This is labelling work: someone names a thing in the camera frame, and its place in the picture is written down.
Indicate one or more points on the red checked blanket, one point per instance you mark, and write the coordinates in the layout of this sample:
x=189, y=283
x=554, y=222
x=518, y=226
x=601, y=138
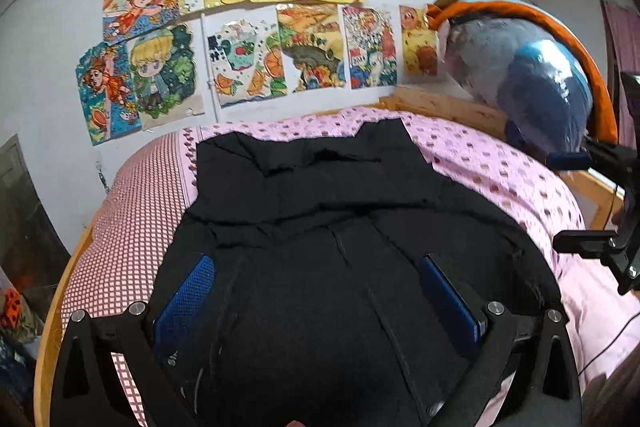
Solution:
x=130, y=217

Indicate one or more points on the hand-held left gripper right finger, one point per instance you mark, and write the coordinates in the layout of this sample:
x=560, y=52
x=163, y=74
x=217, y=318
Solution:
x=450, y=307

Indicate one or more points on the grey metal door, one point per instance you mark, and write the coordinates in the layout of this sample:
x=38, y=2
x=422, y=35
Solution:
x=25, y=217

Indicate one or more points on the black jacket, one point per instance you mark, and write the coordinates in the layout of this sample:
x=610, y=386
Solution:
x=320, y=307

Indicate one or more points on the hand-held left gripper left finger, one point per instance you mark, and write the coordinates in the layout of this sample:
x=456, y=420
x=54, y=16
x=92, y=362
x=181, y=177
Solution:
x=182, y=307

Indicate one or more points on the wooden bed frame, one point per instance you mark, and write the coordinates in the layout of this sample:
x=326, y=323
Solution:
x=47, y=347

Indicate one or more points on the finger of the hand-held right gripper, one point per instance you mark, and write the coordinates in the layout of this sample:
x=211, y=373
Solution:
x=582, y=243
x=567, y=159

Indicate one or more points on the pink apple-print quilt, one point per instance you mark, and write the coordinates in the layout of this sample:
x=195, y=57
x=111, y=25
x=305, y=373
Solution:
x=490, y=167

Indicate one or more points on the pile of clutter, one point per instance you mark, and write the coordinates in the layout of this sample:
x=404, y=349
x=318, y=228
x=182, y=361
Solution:
x=15, y=357

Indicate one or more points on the pink curtain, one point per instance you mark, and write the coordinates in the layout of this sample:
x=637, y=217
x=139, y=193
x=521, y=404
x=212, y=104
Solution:
x=622, y=42

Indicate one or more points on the orange toy with black dots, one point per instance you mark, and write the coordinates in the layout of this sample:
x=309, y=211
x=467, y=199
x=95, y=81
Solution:
x=12, y=307

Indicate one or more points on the orange and blue padded jacket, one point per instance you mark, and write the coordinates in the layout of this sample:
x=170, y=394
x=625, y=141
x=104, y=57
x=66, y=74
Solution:
x=602, y=112

